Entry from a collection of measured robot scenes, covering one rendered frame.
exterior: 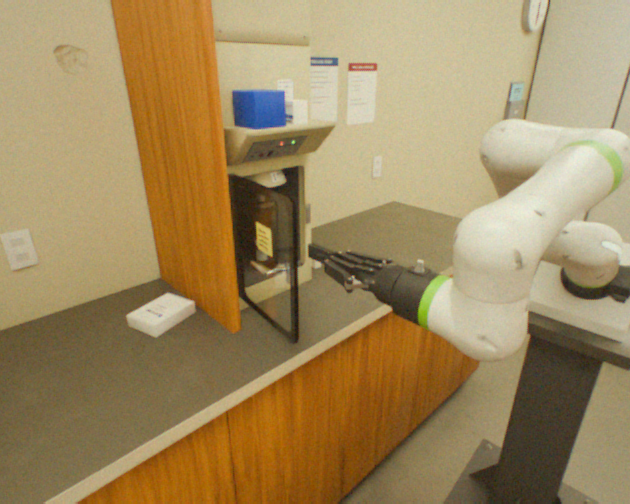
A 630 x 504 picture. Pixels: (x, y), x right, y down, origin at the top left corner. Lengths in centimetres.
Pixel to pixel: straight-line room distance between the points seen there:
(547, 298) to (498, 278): 93
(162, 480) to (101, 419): 20
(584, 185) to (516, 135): 25
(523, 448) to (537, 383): 29
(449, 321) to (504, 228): 17
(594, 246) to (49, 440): 135
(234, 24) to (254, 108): 22
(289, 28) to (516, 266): 95
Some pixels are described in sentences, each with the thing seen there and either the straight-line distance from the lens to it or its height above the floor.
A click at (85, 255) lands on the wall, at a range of 155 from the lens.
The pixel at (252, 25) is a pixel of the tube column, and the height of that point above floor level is 175.
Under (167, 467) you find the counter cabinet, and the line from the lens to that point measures 112.
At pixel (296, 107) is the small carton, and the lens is 120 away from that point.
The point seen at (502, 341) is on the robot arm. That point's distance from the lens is 62.
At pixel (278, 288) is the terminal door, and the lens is 107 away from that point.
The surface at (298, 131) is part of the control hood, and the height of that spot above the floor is 149.
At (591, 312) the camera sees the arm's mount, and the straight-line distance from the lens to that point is 147.
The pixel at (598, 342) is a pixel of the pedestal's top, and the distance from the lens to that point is 144.
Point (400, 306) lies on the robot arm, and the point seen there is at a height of 130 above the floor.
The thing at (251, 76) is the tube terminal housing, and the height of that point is 163.
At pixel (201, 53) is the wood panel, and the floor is 168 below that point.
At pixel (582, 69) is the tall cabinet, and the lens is 385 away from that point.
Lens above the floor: 165
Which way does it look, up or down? 24 degrees down
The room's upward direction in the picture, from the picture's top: straight up
